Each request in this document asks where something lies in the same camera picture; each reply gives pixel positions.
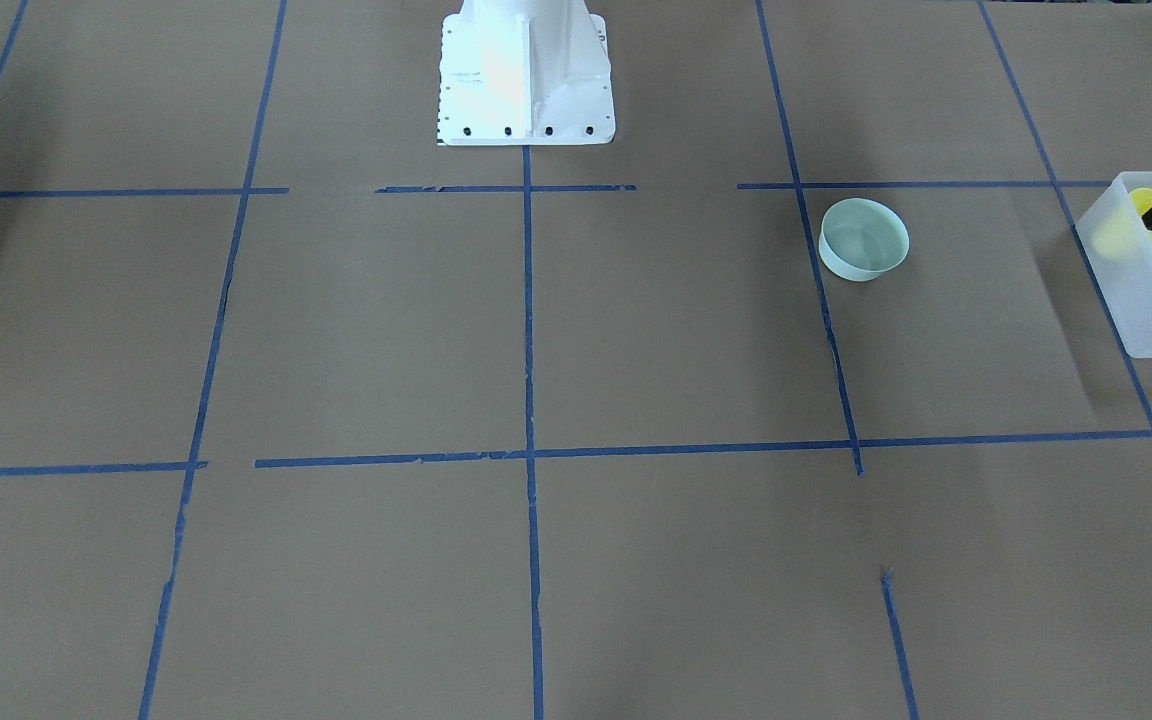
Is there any light green bowl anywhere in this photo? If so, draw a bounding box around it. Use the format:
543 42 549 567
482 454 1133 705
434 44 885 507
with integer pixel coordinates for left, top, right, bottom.
817 199 911 282

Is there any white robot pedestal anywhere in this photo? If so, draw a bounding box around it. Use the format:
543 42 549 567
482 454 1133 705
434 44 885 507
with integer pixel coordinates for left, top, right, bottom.
435 1 617 146

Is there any translucent white storage box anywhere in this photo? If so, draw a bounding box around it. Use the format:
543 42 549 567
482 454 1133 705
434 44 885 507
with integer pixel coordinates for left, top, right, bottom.
1074 170 1152 359

